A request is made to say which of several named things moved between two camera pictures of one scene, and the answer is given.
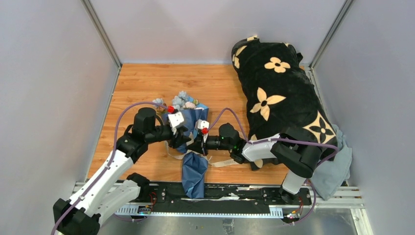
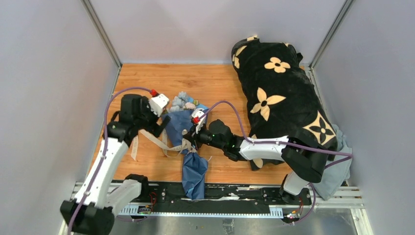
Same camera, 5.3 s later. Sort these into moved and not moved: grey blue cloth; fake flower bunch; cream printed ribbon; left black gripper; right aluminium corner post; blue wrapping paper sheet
Moved: cream printed ribbon; left black gripper
Not moved: right aluminium corner post; fake flower bunch; blue wrapping paper sheet; grey blue cloth
